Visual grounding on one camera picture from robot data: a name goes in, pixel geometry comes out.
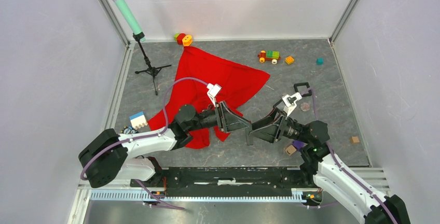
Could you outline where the wooden letter cube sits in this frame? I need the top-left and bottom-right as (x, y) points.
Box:
(284, 145), (297, 156)

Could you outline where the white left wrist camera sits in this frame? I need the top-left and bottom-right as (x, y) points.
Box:
(207, 83), (222, 107)

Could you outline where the small wooden cube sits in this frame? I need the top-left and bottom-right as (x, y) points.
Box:
(350, 136), (360, 144)

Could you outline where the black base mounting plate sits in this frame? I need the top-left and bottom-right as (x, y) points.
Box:
(141, 166), (318, 197)

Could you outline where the white and blue block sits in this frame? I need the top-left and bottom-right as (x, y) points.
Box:
(129, 111), (148, 130)

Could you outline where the orange lego brick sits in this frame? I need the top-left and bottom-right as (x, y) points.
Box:
(284, 56), (295, 65)

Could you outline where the purple lego brick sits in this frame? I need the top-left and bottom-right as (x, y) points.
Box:
(292, 140), (306, 150)

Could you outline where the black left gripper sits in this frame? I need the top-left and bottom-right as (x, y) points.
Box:
(187, 101), (251, 133)

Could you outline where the slotted cable duct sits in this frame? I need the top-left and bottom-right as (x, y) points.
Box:
(90, 189), (306, 203)

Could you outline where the red toy block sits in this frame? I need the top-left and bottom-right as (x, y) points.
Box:
(176, 33), (186, 45)

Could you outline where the blue patterned card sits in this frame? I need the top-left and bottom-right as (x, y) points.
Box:
(121, 126), (139, 134)

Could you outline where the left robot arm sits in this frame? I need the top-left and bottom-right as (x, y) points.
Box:
(78, 101), (252, 188)

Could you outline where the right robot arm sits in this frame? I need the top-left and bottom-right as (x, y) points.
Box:
(246, 115), (410, 223)

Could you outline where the orange toy block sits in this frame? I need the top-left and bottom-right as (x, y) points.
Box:
(182, 35), (193, 47)

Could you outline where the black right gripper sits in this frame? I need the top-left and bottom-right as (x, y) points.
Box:
(249, 107), (310, 144)

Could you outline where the red garment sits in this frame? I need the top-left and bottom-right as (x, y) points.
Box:
(148, 47), (270, 130)

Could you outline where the teal small cube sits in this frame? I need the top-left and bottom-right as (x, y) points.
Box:
(316, 58), (324, 65)

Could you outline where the mint green microphone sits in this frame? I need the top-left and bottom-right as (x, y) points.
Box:
(112, 0), (145, 41)

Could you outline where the black tripod stand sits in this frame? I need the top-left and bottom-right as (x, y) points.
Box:
(133, 32), (172, 96)

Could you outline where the colourful toy train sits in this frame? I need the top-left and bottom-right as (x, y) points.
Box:
(257, 50), (281, 64)

